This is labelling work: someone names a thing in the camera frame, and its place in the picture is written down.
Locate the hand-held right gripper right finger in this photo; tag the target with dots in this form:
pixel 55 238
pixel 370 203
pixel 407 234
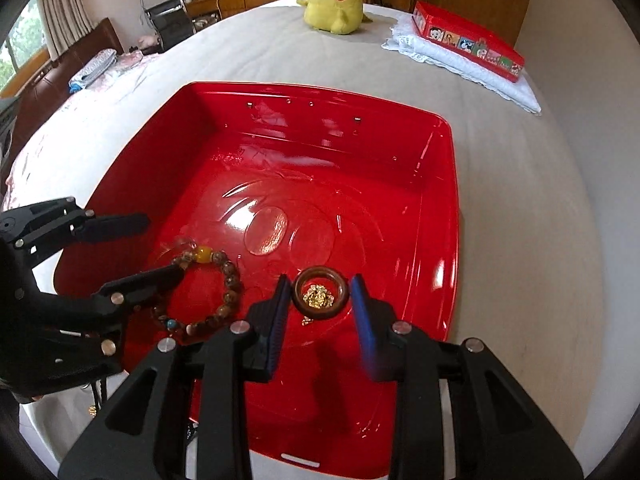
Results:
pixel 365 320

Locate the window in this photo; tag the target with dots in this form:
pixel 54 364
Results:
pixel 25 35

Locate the yellow plush toy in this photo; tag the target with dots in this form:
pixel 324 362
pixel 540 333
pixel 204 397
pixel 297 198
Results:
pixel 332 10

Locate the brown wooden headboard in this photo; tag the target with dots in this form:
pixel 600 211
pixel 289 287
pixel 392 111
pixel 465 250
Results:
pixel 45 90

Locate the pink floral bedsheet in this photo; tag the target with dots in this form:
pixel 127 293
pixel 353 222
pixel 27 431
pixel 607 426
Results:
pixel 50 135

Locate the red tin box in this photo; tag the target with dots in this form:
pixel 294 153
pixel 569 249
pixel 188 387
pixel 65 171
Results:
pixel 350 185

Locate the pink plush toy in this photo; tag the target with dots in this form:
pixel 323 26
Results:
pixel 148 41

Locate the red printed tin lid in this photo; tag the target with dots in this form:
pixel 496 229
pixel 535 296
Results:
pixel 465 25

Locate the beige curtain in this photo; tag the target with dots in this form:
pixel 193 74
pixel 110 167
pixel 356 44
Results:
pixel 62 10

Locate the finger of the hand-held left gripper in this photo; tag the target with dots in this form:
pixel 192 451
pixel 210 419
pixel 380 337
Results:
pixel 145 285
pixel 112 225

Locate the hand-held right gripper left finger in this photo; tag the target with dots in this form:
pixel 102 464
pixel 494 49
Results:
pixel 280 320

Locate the wooden desk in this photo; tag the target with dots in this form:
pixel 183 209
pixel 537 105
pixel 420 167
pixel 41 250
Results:
pixel 225 5

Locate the black office chair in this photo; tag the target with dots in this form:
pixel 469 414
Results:
pixel 170 22

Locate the folded blue white cloth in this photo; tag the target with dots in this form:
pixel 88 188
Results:
pixel 95 67

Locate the white lace cloth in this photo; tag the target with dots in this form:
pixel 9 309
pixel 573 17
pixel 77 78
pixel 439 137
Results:
pixel 500 85

